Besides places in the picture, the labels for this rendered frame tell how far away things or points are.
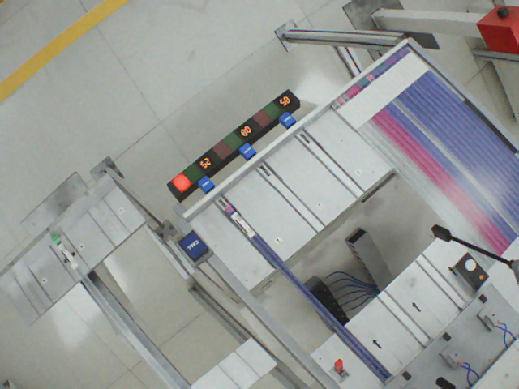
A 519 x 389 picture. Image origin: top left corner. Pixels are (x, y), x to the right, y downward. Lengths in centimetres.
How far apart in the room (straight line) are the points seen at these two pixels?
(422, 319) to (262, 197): 42
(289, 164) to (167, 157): 76
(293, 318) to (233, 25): 95
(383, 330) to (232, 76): 111
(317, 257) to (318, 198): 30
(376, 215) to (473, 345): 58
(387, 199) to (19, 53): 114
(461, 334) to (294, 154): 53
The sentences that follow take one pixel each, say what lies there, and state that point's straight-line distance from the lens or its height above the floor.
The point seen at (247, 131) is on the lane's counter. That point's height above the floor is 66.
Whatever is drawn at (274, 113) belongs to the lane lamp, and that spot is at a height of 66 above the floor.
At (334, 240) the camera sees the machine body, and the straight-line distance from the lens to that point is 170.
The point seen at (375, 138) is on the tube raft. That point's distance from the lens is 147.
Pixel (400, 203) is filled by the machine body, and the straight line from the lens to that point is 179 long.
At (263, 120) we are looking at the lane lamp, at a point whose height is 66.
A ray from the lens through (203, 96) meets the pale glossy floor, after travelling 215.
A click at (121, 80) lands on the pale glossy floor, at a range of 207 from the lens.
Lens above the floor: 202
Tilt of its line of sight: 62 degrees down
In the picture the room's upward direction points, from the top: 118 degrees clockwise
